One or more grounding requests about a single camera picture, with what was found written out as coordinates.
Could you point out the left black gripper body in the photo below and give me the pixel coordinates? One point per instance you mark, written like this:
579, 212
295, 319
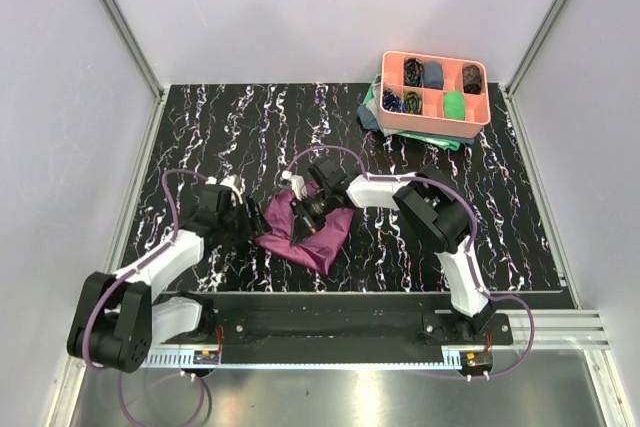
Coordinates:
236, 224

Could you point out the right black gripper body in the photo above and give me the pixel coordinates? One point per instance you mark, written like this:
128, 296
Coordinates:
314, 210

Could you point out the purple cloth napkin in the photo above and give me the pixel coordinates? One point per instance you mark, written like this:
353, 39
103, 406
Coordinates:
317, 252

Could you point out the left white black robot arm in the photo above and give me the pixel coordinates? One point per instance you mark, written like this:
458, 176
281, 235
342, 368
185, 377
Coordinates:
118, 318

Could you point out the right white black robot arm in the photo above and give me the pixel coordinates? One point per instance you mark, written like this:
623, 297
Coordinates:
434, 210

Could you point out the blue rolled napkin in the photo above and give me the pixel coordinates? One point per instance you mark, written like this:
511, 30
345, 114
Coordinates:
433, 75

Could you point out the green rolled napkin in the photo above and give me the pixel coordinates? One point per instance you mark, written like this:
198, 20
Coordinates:
454, 106

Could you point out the dark patterned rolled napkin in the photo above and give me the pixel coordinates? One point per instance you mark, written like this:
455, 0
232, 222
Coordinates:
472, 79

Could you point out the colourful band bundle left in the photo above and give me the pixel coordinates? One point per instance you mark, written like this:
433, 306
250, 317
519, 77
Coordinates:
391, 102

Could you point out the colourful band bundle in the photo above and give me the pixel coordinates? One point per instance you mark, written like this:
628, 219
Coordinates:
412, 103
413, 69
391, 102

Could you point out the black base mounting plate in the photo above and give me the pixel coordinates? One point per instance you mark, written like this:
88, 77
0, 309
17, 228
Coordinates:
427, 317

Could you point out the colourful band bundle middle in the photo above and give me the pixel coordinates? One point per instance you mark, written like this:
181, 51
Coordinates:
412, 103

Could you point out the pink compartment tray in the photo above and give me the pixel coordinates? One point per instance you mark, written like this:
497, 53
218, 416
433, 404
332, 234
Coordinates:
432, 120

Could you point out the colourful band bundle top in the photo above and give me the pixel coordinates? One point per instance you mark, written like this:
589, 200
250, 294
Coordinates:
413, 69

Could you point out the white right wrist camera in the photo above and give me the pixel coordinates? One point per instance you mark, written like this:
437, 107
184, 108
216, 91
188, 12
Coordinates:
294, 182

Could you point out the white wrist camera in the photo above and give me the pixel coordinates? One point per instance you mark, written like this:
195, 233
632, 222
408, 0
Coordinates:
294, 182
233, 182

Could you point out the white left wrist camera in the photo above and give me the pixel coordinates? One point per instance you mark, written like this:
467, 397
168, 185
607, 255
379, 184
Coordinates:
233, 182

